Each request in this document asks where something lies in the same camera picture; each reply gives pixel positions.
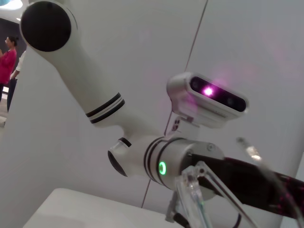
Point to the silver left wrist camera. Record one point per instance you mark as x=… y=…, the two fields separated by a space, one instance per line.
x=183 y=95

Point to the woman in pink shirt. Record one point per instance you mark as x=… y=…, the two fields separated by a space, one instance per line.
x=8 y=64

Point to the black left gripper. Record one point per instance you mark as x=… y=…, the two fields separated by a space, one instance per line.
x=237 y=180

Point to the clear white glasses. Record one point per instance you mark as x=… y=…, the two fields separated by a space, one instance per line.
x=192 y=187

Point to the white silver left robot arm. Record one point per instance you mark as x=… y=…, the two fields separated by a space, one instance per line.
x=83 y=78

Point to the round ceiling light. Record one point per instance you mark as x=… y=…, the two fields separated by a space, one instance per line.
x=10 y=3

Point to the person in white shirt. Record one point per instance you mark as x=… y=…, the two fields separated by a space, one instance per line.
x=20 y=64

